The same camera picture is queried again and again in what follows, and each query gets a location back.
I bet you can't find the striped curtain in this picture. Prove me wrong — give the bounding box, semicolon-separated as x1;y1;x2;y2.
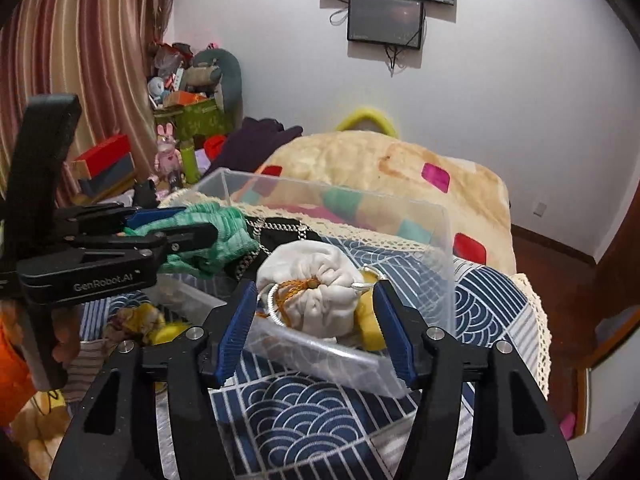
0;0;181;211

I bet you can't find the green knitted cloth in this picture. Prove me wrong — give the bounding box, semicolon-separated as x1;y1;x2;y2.
120;204;261;277

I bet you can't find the white drawstring pouch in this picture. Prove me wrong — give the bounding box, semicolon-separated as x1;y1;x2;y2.
255;241;372;345

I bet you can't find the black bag with chain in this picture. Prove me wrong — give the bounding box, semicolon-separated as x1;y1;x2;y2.
222;215;325;286

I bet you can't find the beige blanket with coloured squares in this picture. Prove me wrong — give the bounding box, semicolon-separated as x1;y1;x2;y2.
252;130;518;276

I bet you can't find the person's left hand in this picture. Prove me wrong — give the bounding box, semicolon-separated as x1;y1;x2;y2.
51;304;82;367

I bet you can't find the pink rabbit figure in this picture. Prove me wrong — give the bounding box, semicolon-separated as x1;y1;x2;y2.
154;122;182;186

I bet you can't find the pile of small toys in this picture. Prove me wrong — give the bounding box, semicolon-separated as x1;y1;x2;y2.
146;40;196;108

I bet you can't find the brown wooden furniture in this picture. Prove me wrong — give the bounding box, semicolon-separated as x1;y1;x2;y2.
570;220;640;441

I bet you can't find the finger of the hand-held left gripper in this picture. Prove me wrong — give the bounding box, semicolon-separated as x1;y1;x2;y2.
65;222;220;262
55;202;174;233

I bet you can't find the person's left forearm orange sleeve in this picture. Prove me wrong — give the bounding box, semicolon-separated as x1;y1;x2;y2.
0;305;32;423

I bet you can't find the green bottle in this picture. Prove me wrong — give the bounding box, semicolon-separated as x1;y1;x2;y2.
179;141;202;186

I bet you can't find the yellow soft toy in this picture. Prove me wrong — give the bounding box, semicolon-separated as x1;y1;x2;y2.
102;302;168;348
352;267;391;353

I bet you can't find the blue wave pattern cloth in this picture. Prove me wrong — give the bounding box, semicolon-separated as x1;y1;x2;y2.
80;237;541;480

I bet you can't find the small black monitor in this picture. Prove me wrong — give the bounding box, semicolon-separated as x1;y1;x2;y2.
346;0;425;52

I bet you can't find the yellow plush hoop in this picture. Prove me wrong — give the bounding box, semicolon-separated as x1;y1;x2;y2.
334;105;400;138

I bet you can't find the red box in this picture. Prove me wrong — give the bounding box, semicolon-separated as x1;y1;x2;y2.
70;132;133;181

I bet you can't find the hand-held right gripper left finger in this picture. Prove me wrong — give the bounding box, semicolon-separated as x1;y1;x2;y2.
47;278;259;480

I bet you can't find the black monitor cable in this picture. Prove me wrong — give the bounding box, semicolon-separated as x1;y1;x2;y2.
382;42;428;78

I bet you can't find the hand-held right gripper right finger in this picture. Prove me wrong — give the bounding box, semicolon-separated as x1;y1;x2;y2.
372;279;584;480

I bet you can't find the small clear plastic box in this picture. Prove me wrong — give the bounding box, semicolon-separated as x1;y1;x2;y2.
150;272;231;346

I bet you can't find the silver bead bracelet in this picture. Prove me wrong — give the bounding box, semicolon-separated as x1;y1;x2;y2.
260;282;291;328

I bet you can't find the dark purple garment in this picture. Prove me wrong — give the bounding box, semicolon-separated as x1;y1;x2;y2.
207;116;305;178

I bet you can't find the green patterned box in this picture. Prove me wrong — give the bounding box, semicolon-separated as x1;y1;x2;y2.
154;101;236;146

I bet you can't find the grey plush toy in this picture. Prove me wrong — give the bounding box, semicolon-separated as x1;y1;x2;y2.
180;47;245;116

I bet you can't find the grey blue box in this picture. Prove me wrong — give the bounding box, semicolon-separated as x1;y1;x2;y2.
77;155;138;201

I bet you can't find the large clear plastic box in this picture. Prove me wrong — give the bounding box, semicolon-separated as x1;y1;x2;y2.
187;167;456;401

